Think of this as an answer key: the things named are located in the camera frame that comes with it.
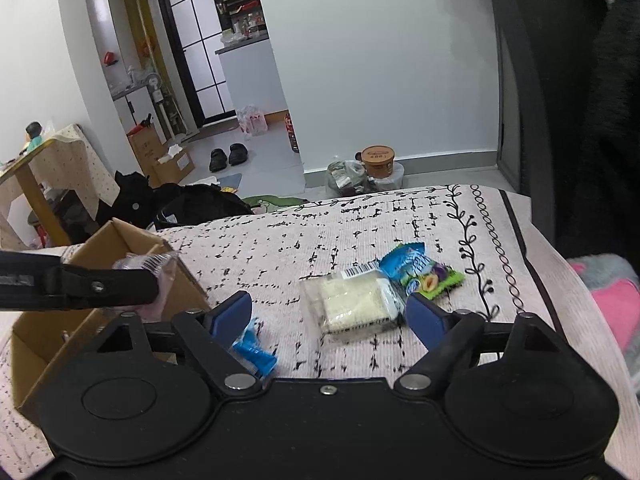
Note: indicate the small doll figure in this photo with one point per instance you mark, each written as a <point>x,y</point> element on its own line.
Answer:
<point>34,132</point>

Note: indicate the black headboard panel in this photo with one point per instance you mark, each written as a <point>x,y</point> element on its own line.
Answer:
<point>525,110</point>

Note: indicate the kitchen shelf with bottles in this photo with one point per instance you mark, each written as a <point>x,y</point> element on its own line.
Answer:
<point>242,10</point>

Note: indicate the red snack bag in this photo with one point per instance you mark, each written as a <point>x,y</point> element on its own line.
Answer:
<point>291,132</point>

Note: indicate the brown cardboard box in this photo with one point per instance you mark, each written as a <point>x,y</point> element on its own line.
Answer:
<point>55,355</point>

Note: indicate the black slipper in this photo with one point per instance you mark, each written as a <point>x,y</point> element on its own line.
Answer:
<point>218,159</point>
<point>238,153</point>

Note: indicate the printed white blanket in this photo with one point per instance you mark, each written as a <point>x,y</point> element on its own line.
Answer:
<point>360,230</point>

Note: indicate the small blue snack packet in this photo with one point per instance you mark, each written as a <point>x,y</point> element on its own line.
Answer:
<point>255,352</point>

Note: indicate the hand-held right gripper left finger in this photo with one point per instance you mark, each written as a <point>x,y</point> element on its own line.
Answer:
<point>230,316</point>

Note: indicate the grey cushion with pink heart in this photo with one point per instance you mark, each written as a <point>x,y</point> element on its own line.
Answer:
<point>615,305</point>

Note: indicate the white cake packet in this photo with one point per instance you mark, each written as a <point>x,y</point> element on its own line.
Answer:
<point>350,302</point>

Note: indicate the low open cardboard box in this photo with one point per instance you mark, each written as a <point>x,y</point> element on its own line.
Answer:
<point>175,164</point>

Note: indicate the pink plastic bag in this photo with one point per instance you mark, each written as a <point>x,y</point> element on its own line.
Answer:
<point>251,120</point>

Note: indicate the blue floor mat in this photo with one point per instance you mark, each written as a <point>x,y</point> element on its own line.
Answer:
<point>228,180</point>

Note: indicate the clear plastic bag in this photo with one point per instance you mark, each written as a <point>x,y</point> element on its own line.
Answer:
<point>347,177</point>

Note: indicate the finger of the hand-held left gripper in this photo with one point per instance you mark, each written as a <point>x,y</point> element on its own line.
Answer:
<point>110,287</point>

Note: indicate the brown paper tub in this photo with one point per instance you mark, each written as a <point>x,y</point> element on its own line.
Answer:
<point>378,161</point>

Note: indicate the tall cardboard box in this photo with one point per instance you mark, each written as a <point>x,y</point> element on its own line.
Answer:
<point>145,149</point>

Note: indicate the black clothes pile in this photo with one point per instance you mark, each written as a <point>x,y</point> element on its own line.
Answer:
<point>190,205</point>

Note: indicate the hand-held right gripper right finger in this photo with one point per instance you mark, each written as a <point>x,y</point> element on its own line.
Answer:
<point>425,322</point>

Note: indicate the green cloth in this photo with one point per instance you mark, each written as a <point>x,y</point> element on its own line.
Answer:
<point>272,202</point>

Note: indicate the pale purple snack packet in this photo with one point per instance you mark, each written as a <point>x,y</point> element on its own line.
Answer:
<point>165,265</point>

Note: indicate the black framed glass door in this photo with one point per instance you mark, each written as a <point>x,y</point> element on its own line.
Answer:
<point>195,45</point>

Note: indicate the black fluffy coat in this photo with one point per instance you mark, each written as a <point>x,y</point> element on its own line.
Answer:
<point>600,110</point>

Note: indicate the blue green plum packet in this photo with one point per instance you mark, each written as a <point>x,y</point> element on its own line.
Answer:
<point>425,272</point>

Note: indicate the wooden table with spotted cloth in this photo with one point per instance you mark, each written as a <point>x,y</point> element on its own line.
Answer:
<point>65,170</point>

